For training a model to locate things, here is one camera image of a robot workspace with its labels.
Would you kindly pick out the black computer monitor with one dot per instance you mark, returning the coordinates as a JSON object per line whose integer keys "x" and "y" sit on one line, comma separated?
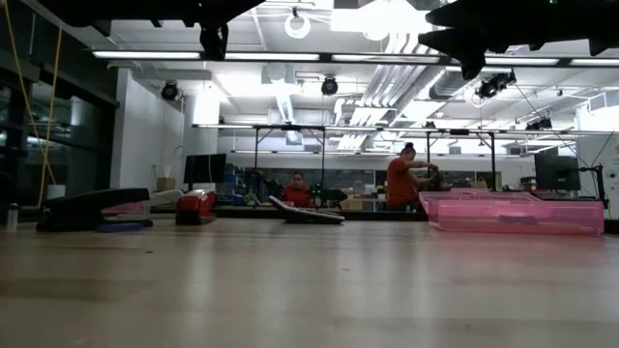
{"x": 205, "y": 168}
{"x": 557, "y": 171}

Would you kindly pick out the clear water bottle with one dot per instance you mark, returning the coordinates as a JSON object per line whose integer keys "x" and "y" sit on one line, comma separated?
{"x": 12, "y": 217}

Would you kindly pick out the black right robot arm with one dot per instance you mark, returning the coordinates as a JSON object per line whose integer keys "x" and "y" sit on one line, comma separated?
{"x": 580, "y": 21}

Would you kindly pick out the grey white stapler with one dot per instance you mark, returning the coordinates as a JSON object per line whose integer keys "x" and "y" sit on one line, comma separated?
{"x": 167, "y": 197}

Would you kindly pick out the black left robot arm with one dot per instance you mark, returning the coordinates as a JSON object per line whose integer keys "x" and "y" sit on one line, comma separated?
{"x": 97, "y": 12}

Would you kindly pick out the black ceiling camera cluster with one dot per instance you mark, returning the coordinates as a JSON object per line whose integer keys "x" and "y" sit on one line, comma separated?
{"x": 493, "y": 86}

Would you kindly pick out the pink translucent plastic case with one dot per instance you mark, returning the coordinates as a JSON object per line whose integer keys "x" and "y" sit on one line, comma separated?
{"x": 512, "y": 210}

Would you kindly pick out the red stapler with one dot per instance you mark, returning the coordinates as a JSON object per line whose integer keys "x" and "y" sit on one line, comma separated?
{"x": 195, "y": 208}

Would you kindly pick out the small purple eraser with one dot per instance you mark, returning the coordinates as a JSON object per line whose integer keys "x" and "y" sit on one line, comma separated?
{"x": 118, "y": 227}

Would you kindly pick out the long LED light bar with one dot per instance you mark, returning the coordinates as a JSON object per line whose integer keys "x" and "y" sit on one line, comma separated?
{"x": 266, "y": 56}

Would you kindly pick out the black workstation frame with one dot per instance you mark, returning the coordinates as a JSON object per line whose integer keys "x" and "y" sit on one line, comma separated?
{"x": 290, "y": 127}
{"x": 459, "y": 131}

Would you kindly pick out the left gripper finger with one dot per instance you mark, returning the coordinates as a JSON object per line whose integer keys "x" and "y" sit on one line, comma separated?
{"x": 239, "y": 6}

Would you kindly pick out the grey desk calculator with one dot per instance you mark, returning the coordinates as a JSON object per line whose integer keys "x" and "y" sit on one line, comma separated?
{"x": 309, "y": 215}

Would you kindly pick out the black stapler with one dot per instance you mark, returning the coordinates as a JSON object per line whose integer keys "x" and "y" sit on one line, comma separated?
{"x": 92, "y": 208}

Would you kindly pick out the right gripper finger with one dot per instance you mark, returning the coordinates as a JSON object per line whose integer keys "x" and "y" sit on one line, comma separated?
{"x": 447, "y": 41}
{"x": 450, "y": 17}

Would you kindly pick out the person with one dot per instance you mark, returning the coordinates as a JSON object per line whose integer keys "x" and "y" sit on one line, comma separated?
{"x": 399, "y": 186}
{"x": 297, "y": 195}

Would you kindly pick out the cardboard box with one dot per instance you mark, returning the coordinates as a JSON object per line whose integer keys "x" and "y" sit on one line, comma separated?
{"x": 166, "y": 184}

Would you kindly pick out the white bucket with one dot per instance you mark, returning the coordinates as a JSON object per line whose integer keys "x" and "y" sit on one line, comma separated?
{"x": 55, "y": 192}

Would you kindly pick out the round black ceiling lamp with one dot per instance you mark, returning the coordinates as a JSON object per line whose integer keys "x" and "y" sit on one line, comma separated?
{"x": 169, "y": 91}
{"x": 330, "y": 86}

